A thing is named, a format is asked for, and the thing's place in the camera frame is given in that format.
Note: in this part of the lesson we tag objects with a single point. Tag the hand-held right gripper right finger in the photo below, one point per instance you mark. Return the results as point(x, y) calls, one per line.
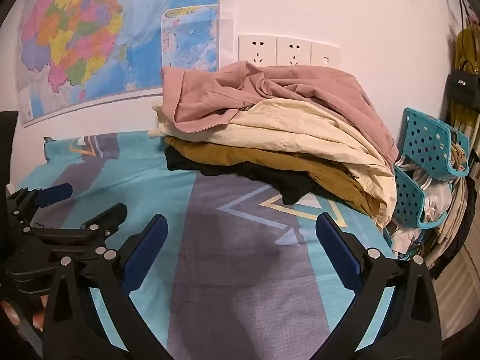
point(337, 247)

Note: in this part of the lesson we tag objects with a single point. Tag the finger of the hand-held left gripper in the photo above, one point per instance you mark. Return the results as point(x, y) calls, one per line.
point(56, 193)
point(107, 215)

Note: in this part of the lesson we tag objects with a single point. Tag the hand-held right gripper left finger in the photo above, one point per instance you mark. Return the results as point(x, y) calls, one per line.
point(146, 255)

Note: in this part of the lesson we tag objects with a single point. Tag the pink zip jacket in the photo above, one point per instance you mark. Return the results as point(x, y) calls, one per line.
point(300, 90)

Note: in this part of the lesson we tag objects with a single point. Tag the person's left hand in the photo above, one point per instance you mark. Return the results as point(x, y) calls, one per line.
point(39, 309)

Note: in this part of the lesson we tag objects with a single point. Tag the teal grey patterned bedsheet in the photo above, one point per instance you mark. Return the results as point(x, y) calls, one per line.
point(225, 251)

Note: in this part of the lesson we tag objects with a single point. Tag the teal perforated plastic basket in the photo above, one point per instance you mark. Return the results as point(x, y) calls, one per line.
point(407, 195)
point(423, 138)

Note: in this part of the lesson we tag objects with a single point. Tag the black garment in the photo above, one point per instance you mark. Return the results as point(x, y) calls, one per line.
point(270, 176)

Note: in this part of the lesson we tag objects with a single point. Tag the teal plastic laundry basket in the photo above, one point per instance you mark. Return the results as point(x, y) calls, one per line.
point(438, 198)

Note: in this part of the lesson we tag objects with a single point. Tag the cream jacket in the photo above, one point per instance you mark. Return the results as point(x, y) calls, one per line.
point(300, 127)

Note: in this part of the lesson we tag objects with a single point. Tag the mustard brown garment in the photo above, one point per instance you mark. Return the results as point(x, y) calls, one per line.
point(243, 155)

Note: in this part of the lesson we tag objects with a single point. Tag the black handbag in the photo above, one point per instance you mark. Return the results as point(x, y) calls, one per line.
point(463, 82)

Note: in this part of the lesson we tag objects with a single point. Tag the yellow hanging garment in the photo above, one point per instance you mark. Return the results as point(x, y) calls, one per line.
point(467, 45)

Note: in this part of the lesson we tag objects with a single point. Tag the colourful wall map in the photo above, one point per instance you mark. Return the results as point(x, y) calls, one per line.
point(93, 26)

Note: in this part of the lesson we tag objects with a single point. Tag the white wall switch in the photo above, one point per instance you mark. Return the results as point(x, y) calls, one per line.
point(325, 55)

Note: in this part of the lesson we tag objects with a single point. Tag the white wall socket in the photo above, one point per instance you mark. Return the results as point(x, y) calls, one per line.
point(294, 52)
point(258, 50)

